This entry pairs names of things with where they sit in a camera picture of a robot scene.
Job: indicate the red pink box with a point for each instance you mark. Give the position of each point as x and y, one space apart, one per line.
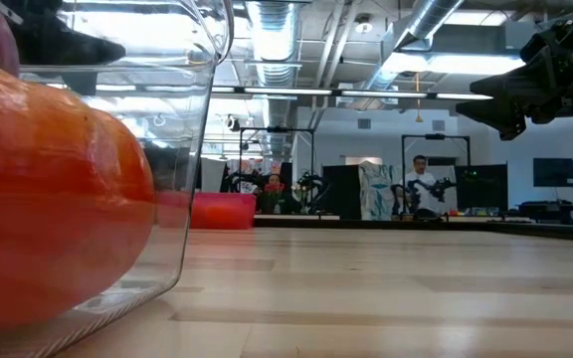
222 211

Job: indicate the orange tomato with green stem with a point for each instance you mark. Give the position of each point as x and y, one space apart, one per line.
53 199

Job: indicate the ribbed silver air duct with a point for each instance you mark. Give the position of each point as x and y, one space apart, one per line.
274 40

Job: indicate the bright ceiling light panel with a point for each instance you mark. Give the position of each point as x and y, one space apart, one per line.
455 63

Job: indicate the black computer monitor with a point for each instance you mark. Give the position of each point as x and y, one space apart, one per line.
483 186

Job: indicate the white patterned cloth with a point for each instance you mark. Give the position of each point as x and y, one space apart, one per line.
378 191

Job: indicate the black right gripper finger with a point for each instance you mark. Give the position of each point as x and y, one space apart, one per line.
505 114
510 84

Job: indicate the clear plastic bin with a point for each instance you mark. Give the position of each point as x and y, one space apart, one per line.
177 149

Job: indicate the round ceiling lamp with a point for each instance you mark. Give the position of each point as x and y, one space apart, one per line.
364 26

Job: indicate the background dark desk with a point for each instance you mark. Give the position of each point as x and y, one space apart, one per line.
555 206

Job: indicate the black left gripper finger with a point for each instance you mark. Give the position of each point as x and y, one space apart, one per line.
67 47

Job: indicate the background black robot arm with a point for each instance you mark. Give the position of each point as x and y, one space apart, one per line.
433 189

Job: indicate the black metal frame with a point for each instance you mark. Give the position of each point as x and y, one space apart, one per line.
276 129
436 136

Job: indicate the person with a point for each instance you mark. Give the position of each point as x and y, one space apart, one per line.
420 176
274 181

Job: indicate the dark wall board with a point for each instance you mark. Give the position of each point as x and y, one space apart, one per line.
556 172

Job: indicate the silver round air duct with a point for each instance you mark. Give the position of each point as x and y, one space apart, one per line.
416 30

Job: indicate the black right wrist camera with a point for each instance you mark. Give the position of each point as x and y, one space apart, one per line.
540 45

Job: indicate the black table edge rail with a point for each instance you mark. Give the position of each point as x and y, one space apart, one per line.
465 226

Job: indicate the long hanging light strip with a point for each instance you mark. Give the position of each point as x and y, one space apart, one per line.
336 92

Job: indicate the black cabinet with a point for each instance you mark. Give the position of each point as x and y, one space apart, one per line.
341 191

